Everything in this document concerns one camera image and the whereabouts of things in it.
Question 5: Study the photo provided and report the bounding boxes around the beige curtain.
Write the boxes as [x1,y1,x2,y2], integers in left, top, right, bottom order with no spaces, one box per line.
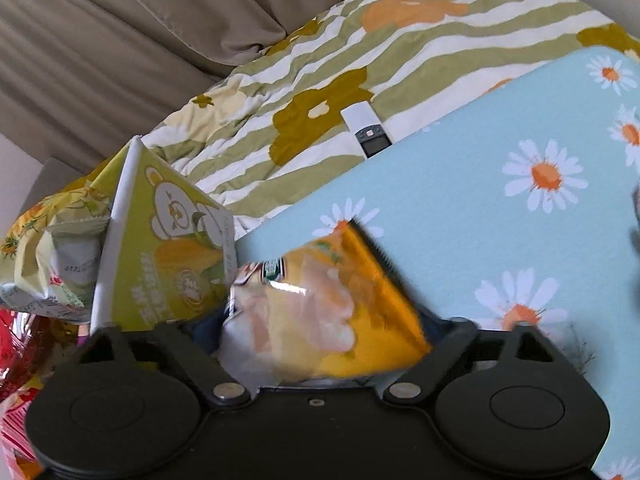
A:
[0,0,396,161]

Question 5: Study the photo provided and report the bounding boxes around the daisy print table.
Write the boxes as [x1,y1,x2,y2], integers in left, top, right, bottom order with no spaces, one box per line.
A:
[235,46,640,480]

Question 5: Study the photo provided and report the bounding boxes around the grey headboard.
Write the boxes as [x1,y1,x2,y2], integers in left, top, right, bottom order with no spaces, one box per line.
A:
[20,157,101,211]

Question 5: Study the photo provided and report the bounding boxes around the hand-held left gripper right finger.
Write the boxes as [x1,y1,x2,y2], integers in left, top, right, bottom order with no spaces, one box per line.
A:
[384,317,557,405]

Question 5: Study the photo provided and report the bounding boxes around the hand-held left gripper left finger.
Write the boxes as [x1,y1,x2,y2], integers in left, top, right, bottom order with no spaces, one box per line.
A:
[75,321,251,407]

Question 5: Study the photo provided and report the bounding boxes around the yellow green snack bag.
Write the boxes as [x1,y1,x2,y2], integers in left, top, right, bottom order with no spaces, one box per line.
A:
[0,187,114,322]

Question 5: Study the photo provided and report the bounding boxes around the red snack bag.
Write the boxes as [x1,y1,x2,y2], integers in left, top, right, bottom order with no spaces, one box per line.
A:
[0,310,83,480]

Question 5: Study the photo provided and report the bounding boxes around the green carton box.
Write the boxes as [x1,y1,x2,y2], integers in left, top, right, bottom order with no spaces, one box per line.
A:
[90,136,239,334]

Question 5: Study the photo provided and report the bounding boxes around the striped floral quilt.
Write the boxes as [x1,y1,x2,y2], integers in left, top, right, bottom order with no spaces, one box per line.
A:
[65,0,640,241]

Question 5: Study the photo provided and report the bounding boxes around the white remote control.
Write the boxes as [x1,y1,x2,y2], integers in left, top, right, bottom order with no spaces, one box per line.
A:
[341,101,394,159]

